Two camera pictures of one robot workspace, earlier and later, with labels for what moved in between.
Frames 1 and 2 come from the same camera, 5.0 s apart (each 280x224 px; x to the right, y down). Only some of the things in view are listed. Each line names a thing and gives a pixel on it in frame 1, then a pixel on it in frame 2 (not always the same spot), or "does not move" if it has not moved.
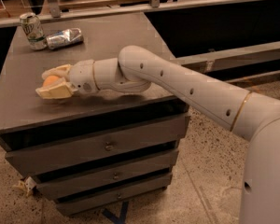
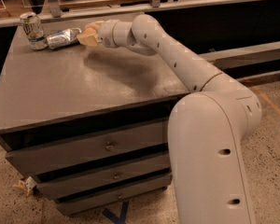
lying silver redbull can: [64, 38] does not move
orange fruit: [49, 79] -> [90, 31]
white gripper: [81, 76] -> [105, 34]
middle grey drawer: [107, 176] does not move
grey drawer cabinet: [95, 148] does not move
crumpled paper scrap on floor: [26, 185] does not move
